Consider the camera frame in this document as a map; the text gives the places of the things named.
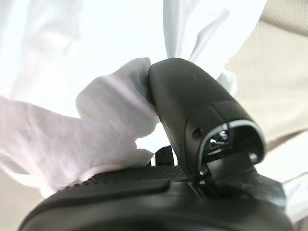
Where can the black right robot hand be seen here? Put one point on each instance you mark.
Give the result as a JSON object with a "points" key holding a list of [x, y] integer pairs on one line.
{"points": [[192, 101]]}

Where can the white garment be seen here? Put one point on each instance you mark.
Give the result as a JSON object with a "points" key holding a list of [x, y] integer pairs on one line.
{"points": [[72, 132]]}

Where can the bed with beige cover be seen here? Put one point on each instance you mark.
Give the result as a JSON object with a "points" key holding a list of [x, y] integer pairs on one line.
{"points": [[276, 72]]}

